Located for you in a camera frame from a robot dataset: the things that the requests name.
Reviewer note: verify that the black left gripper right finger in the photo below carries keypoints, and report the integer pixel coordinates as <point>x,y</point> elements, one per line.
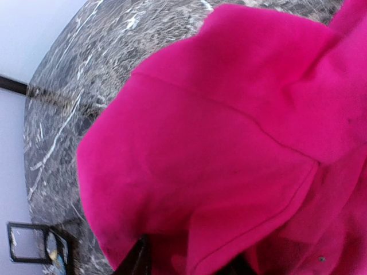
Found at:
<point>238,266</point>

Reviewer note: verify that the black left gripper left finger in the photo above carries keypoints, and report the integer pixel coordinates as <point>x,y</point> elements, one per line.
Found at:
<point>138,261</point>

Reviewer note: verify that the magenta t-shirt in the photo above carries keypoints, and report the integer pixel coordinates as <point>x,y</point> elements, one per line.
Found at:
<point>248,139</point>

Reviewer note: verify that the black brooch display box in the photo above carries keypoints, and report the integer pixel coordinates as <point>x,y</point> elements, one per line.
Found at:
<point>28,244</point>

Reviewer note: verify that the black left frame post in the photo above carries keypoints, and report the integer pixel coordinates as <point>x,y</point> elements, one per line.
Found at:
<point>13,85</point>

